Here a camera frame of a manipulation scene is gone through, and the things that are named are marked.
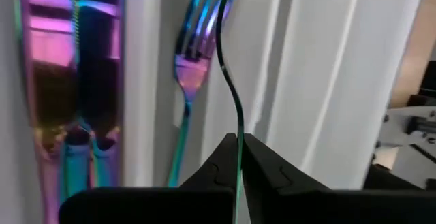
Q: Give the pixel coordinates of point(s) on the iridescent rainbow fork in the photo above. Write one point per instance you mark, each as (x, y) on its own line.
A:
(219, 30)

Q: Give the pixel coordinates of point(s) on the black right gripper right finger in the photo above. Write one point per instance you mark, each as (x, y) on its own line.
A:
(323, 207)

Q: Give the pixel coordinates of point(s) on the white cutlery tray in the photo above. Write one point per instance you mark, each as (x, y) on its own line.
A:
(306, 81)

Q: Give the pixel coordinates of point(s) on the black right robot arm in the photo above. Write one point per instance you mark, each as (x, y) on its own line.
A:
(391, 179)

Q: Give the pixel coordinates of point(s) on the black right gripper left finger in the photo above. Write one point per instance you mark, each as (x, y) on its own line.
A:
(153, 207)

